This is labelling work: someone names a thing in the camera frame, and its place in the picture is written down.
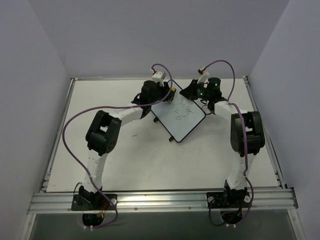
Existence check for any small whiteboard black frame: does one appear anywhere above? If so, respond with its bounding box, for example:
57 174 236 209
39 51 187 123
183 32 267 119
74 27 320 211
151 81 206 143

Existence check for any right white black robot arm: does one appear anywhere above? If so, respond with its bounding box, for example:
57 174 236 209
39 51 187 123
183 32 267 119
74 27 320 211
179 77 265 207

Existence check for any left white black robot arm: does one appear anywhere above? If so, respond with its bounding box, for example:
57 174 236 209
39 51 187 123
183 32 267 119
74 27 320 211
79 80 176 210

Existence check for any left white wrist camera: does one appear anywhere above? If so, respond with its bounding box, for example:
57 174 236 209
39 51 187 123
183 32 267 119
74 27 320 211
151 71 166 85

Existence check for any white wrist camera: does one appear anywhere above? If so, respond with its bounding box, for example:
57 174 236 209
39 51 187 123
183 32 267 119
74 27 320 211
151 71 166 85
197 67 210 84

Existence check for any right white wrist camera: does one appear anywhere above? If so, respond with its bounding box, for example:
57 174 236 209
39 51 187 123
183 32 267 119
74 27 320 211
197 67 210 84

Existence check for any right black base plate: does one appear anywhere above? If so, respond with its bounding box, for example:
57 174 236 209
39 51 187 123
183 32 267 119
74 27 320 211
206 191 251 209

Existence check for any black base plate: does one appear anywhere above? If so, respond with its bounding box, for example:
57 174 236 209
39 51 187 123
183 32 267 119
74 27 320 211
206 191 251 209
71 193 118 211

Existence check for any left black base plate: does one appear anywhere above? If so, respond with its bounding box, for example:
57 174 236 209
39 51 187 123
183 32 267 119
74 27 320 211
71 193 118 211

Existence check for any aluminium front rail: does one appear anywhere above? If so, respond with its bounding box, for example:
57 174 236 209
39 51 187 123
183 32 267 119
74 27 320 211
28 187 298 214

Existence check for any black thin cable right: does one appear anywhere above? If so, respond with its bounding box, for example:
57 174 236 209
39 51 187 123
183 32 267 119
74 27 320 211
208 192 251 227

